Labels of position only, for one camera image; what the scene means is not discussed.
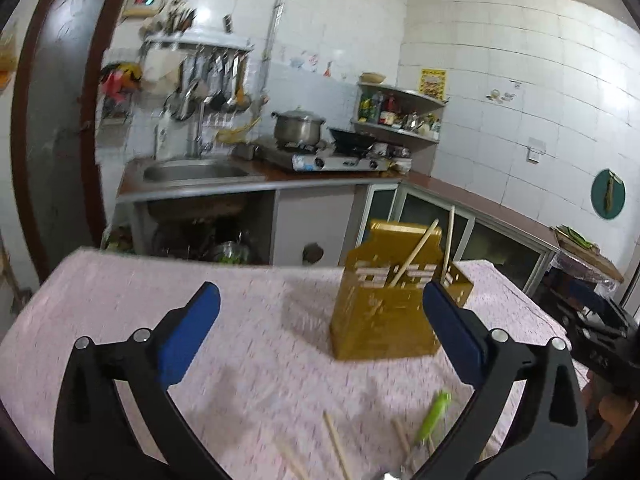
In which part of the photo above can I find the pink floral tablecloth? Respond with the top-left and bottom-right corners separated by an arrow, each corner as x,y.
0,246 -> 591,480

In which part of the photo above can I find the kitchen counter cabinet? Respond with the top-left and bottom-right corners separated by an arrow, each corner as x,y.
115,157 -> 561,296

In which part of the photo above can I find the green round cutting board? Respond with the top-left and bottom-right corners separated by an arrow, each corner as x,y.
591,169 -> 627,219

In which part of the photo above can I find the yellow perforated utensil holder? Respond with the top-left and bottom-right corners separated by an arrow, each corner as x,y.
329,219 -> 475,361

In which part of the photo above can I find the person's right hand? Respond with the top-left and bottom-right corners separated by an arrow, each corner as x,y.
595,392 -> 640,463

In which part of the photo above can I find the brown frosted glass door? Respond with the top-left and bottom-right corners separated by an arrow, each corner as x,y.
10,0 -> 141,281

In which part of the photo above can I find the yellow wall poster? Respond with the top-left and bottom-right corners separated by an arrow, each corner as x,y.
420,68 -> 447,101

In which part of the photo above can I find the beige wall device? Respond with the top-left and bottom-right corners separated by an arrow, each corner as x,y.
122,0 -> 166,18

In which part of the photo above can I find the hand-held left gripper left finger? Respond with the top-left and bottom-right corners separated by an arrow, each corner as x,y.
52,281 -> 233,480

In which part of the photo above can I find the orange wall hanging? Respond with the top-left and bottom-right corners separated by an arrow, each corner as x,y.
0,30 -> 18,91

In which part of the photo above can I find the row of hanging kitchen utensils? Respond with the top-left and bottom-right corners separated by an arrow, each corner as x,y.
142,32 -> 256,116

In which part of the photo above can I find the wooden chopstick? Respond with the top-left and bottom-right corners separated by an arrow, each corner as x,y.
322,410 -> 353,480
275,440 -> 311,480
390,219 -> 440,288
391,417 -> 413,448
440,205 -> 456,281

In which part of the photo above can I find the metal cooking pot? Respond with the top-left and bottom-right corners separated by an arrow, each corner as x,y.
272,107 -> 326,147

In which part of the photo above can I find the corner wall shelf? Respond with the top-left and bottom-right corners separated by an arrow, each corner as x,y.
350,81 -> 448,146

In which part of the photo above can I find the gas stove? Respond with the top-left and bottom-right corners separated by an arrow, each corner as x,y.
255,140 -> 396,173

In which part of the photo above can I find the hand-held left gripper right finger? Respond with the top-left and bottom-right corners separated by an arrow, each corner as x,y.
412,280 -> 590,480

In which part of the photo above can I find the black wok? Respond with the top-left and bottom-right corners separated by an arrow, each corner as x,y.
327,127 -> 378,156

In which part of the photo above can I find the stainless steel sink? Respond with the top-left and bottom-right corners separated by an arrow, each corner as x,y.
142,159 -> 251,183

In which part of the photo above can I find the wooden cutting board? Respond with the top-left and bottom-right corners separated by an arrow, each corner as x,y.
552,225 -> 626,283

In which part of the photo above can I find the green-handled utensil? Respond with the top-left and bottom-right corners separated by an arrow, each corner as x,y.
385,391 -> 453,480

